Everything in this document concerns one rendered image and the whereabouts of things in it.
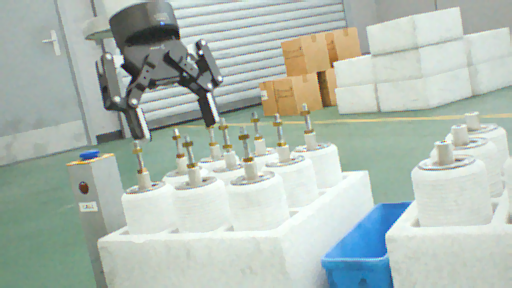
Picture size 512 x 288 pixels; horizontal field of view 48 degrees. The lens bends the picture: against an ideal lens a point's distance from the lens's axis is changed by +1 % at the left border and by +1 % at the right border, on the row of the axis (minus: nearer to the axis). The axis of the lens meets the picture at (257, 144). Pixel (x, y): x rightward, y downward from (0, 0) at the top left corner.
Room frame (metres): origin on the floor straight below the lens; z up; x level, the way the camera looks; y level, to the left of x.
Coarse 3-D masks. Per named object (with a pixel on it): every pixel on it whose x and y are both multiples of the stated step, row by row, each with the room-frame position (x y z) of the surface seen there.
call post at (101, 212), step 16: (112, 160) 1.19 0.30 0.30; (80, 176) 1.16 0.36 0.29; (96, 176) 1.15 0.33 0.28; (112, 176) 1.18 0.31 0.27; (80, 192) 1.17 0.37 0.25; (96, 192) 1.14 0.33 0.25; (112, 192) 1.17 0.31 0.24; (80, 208) 1.17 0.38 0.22; (96, 208) 1.15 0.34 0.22; (112, 208) 1.16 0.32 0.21; (96, 224) 1.15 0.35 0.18; (112, 224) 1.16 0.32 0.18; (96, 240) 1.16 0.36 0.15; (96, 256) 1.17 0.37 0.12; (96, 272) 1.17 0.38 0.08
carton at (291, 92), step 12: (276, 84) 4.81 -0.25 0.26; (288, 84) 4.65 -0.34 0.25; (300, 84) 4.62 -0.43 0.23; (312, 84) 4.67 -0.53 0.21; (276, 96) 4.84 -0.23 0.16; (288, 96) 4.68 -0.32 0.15; (300, 96) 4.61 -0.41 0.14; (312, 96) 4.66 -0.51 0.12; (288, 108) 4.71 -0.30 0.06; (300, 108) 4.60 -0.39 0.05; (312, 108) 4.65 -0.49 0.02
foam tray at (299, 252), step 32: (320, 192) 1.06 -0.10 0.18; (352, 192) 1.08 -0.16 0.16; (288, 224) 0.88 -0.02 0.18; (320, 224) 0.95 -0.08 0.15; (352, 224) 1.06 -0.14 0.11; (128, 256) 1.00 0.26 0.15; (160, 256) 0.96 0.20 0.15; (192, 256) 0.92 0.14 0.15; (224, 256) 0.89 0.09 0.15; (256, 256) 0.86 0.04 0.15; (288, 256) 0.84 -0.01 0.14; (320, 256) 0.93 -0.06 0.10
